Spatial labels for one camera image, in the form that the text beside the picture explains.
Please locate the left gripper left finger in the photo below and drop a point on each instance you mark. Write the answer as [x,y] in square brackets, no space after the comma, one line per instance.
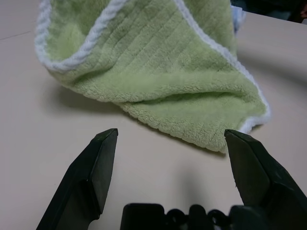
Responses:
[91,172]

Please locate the green towel with white trim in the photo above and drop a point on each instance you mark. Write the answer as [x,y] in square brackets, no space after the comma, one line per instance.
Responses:
[148,72]

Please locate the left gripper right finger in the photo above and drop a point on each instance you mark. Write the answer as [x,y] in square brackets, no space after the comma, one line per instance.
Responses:
[259,172]

